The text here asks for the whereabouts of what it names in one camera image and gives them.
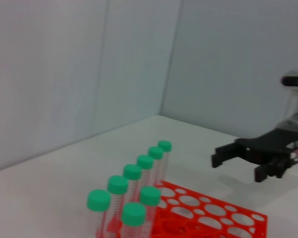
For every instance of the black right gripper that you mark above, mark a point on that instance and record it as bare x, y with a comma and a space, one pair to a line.
268, 146

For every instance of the green-capped clear test tube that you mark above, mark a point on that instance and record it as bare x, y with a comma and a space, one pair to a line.
133, 214
145, 161
165, 145
132, 171
98, 200
118, 184
150, 196
156, 152

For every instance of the orange plastic test tube rack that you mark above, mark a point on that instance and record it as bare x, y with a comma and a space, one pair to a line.
213, 215

